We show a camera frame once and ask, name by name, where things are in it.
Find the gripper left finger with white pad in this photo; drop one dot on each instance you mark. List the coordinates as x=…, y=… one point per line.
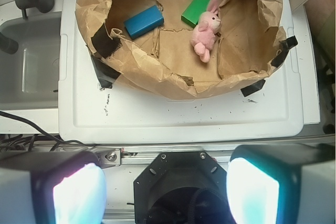
x=52, y=187

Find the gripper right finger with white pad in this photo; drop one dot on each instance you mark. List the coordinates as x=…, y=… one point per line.
x=282, y=183

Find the blue block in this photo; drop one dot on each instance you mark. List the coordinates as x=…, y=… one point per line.
x=144, y=22

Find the green block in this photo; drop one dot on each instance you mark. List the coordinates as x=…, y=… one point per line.
x=192, y=13

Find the white plastic tray lid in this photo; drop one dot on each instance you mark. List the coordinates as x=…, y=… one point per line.
x=124, y=115

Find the grey sink basin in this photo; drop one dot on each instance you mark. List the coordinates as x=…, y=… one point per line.
x=29, y=78

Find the pink plush bunny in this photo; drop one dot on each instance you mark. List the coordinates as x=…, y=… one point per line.
x=204, y=34

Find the aluminium rail frame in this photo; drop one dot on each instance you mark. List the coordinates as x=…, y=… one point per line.
x=116, y=155

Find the brown paper bag enclosure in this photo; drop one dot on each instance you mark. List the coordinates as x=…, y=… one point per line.
x=250, y=46

